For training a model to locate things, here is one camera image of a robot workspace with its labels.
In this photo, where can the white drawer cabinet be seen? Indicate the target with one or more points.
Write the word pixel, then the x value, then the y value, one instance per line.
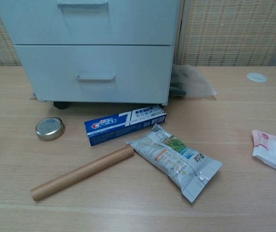
pixel 177 36

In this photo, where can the blue Crest toothpaste box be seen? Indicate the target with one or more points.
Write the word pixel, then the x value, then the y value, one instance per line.
pixel 109 126

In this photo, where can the silver printed snack bag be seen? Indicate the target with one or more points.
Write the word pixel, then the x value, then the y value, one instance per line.
pixel 171 159

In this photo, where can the clear plastic bag dark contents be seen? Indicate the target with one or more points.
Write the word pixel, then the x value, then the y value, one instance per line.
pixel 196 82

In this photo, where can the wooden rolling pin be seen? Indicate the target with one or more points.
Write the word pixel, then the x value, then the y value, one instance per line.
pixel 85 171

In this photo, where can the black caster wheel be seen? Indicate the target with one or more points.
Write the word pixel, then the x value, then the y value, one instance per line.
pixel 61 105

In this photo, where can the round metal tin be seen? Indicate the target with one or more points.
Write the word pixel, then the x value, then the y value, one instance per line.
pixel 49 128

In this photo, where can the white round desk grommet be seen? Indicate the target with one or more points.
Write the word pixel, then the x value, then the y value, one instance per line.
pixel 256 76

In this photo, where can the pink wet wipes pack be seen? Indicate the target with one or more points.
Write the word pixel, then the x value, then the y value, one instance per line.
pixel 273 152

